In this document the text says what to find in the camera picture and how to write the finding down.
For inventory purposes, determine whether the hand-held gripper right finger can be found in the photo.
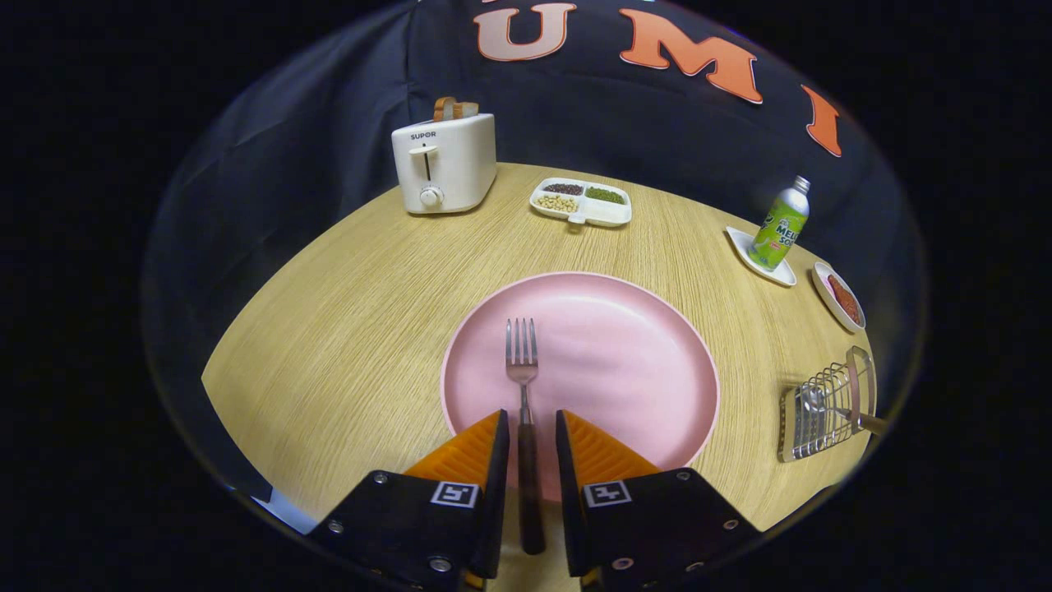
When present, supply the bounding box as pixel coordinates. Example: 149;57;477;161
556;409;763;591

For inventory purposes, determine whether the metal fork with brown handle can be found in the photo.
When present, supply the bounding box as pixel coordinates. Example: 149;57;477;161
505;317;547;556

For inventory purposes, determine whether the metal spoon with brown handle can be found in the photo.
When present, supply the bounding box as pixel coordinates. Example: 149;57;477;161
801;386;888;437

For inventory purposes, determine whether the white toaster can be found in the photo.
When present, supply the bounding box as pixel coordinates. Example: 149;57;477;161
391;113;498;216

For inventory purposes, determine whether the white divided dish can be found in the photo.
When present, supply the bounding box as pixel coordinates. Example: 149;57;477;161
529;178;633;228

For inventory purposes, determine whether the pink plate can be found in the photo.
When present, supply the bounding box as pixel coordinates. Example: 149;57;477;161
441;271;721;502

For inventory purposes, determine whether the green soda bottle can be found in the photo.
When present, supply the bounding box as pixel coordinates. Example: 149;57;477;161
747;175;811;272

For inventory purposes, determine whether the metal wire basket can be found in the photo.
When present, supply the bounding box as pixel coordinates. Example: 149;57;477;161
777;345;878;464

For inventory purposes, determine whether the red meat piece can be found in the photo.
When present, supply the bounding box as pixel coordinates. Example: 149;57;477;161
826;274;861;325

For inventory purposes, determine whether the white round food plate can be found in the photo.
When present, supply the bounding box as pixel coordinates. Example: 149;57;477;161
811;261;867;333

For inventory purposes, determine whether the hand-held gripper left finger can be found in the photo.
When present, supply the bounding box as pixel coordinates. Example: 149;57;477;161
307;409;511;592

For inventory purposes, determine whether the white square coaster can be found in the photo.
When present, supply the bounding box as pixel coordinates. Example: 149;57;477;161
726;226;798;288

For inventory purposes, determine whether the black backdrop cloth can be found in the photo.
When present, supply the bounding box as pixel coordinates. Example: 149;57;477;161
144;0;925;494

